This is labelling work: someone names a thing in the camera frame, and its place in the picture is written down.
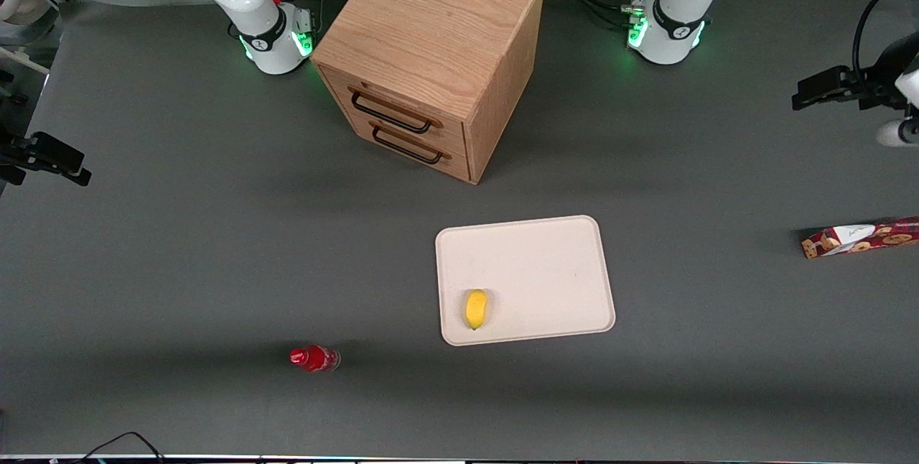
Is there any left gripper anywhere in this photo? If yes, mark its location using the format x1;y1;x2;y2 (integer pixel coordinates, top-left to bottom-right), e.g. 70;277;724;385
792;33;919;113

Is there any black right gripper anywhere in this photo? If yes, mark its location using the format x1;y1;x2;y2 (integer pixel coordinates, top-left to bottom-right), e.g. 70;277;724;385
0;126;93;187

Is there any red cookie box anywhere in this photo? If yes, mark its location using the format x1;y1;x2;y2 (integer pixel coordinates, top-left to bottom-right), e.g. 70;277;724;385
801;216;919;260

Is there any beige plastic tray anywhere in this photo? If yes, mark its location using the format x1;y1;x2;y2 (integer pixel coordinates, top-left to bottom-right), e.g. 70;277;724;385
434;215;617;347

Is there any white round object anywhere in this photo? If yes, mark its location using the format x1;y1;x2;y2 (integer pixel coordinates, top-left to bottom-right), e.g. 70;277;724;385
0;0;52;28

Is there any red bottle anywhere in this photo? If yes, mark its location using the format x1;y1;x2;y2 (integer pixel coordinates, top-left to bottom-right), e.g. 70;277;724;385
289;345;342;374

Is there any wooden drawer cabinet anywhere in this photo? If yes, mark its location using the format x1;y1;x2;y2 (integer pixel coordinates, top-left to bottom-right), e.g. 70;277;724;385
310;0;546;185

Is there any yellow lemon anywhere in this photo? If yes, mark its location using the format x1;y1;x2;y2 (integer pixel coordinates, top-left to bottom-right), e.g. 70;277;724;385
465;289;490;331

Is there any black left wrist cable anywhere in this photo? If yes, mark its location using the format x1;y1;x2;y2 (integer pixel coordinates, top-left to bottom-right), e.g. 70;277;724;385
852;0;919;84

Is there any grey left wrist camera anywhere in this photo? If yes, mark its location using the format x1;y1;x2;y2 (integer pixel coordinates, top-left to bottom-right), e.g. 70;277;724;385
875;108;919;148

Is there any black left arm base cable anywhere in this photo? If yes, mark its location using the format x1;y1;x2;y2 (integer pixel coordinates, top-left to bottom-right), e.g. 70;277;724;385
544;0;644;29

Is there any thin black table-edge cable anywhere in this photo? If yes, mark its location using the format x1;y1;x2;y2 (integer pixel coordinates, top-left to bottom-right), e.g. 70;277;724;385
78;431;167;462

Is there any long black drawer handle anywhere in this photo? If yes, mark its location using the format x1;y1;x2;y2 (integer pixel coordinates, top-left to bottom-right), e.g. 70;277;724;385
350;90;434;135

